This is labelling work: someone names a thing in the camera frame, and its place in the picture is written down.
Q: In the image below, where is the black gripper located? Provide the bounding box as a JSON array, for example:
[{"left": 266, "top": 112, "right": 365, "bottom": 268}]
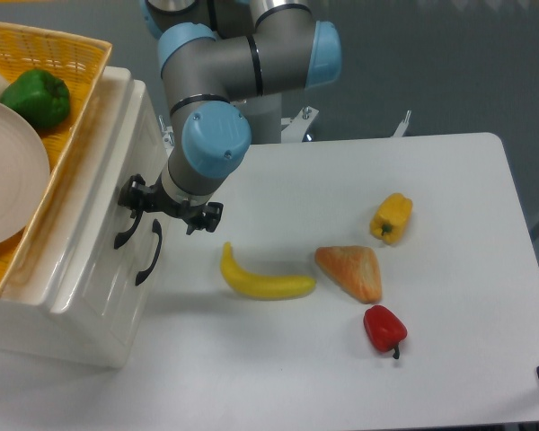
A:
[{"left": 118, "top": 173, "right": 224, "bottom": 235}]

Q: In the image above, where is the white drawer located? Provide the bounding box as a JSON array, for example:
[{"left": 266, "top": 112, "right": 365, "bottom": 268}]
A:
[
  {"left": 76, "top": 153, "right": 170, "bottom": 273},
  {"left": 89, "top": 216, "right": 169, "bottom": 346}
]

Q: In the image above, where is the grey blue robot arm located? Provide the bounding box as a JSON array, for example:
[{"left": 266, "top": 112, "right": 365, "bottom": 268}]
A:
[{"left": 118, "top": 1, "right": 342, "bottom": 232}]

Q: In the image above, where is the white drawer cabinet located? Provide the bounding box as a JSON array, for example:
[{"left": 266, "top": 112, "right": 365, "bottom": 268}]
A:
[{"left": 0, "top": 67, "right": 170, "bottom": 367}]

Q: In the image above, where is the yellow banana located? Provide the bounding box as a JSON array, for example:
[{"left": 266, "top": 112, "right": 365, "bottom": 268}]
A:
[{"left": 219, "top": 242, "right": 316, "bottom": 300}]

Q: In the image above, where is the beige round plate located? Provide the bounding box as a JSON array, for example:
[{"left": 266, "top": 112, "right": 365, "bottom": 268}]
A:
[{"left": 0, "top": 103, "right": 50, "bottom": 243}]

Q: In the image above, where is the green bell pepper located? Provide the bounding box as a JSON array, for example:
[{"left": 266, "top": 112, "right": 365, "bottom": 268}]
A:
[{"left": 0, "top": 69, "right": 71, "bottom": 129}]

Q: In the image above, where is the orange bread slice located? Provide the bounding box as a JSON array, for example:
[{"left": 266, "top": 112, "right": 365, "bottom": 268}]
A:
[{"left": 314, "top": 245, "right": 383, "bottom": 303}]

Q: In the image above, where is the yellow bell pepper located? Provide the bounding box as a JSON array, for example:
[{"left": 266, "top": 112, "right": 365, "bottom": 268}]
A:
[{"left": 369, "top": 193, "right": 413, "bottom": 245}]

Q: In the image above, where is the yellow woven basket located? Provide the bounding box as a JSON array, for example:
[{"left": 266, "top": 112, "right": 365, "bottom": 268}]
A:
[{"left": 0, "top": 22, "right": 112, "bottom": 296}]

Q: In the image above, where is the red bell pepper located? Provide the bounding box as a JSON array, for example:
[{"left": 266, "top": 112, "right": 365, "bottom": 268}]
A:
[{"left": 363, "top": 304, "right": 408, "bottom": 360}]

